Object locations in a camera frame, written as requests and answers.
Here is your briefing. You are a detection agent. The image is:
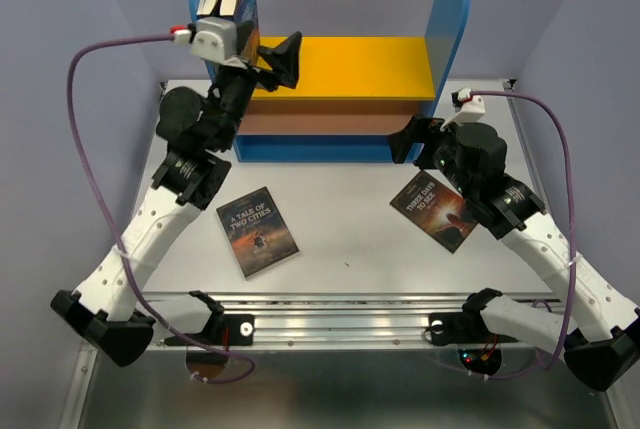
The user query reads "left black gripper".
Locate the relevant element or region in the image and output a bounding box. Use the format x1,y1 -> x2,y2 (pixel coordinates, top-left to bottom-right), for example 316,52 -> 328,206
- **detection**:
207,19 -> 300,151

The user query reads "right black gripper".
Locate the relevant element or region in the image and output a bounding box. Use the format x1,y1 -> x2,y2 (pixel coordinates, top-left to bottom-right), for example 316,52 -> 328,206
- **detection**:
387,112 -> 476,200

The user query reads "Jane Eyre book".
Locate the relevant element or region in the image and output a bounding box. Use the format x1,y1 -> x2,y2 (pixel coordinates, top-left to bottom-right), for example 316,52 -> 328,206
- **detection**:
219,0 -> 261,68

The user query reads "Three Days to See book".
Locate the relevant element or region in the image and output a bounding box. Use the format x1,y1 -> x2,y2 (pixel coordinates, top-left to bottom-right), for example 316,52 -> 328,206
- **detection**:
390,171 -> 477,253

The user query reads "A Tale of Two Cities book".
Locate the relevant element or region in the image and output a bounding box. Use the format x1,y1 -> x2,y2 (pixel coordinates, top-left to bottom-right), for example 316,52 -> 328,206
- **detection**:
216,187 -> 299,279

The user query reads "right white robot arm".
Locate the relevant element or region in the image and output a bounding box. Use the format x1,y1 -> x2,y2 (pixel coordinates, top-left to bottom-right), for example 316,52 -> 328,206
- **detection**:
387,116 -> 639,392

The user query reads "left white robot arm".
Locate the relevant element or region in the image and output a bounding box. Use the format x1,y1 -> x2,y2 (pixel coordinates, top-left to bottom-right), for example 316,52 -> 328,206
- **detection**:
50,17 -> 303,367

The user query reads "blue yellow wooden bookshelf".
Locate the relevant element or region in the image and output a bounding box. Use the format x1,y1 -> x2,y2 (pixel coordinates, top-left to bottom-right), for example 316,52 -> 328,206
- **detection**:
186,0 -> 474,165

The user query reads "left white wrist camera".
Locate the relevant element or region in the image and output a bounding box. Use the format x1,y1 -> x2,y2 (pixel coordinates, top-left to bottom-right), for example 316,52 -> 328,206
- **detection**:
170,17 -> 247,69

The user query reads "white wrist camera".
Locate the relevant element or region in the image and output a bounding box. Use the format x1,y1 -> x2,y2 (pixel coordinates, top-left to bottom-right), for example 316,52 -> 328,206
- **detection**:
440,88 -> 486,132
170,17 -> 247,69

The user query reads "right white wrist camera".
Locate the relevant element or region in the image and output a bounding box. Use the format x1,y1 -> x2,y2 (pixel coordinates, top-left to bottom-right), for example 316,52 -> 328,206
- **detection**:
440,88 -> 486,132

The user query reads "aluminium mounting rail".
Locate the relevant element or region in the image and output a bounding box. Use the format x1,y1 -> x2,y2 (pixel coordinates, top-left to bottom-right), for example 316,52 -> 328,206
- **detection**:
82,291 -> 571,353

